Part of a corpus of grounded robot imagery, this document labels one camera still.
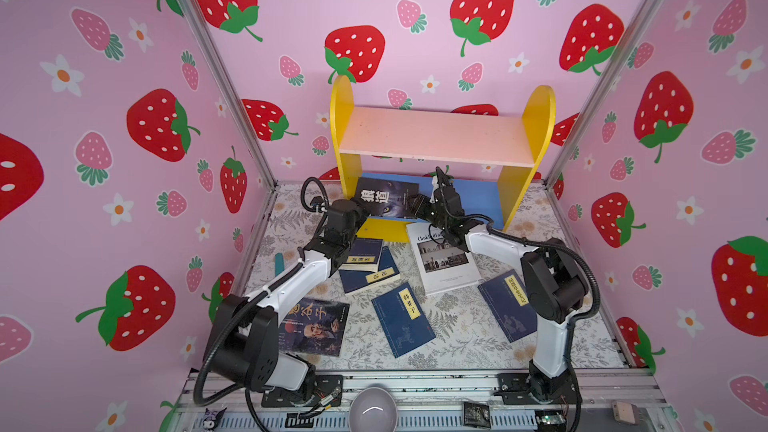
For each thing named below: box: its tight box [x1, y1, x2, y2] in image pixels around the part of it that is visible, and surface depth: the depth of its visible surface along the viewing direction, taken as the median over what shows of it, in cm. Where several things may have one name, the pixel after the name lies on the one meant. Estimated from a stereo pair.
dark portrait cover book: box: [278, 297, 350, 357], surface depth 85 cm
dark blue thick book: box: [338, 238, 384, 273], surface depth 97 cm
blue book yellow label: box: [371, 282, 436, 359], surface depth 87 cm
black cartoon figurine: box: [203, 407, 227, 432], surface depth 69 cm
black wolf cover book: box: [357, 177, 420, 218], surface depth 97 cm
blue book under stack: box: [339, 246, 401, 295], surface depth 95 cm
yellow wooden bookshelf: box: [329, 76, 556, 231], surface depth 77 cm
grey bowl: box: [349, 387, 398, 432], surface depth 70 cm
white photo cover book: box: [406, 223, 483, 295], surface depth 95 cm
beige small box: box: [611, 399, 641, 426], surface depth 71 cm
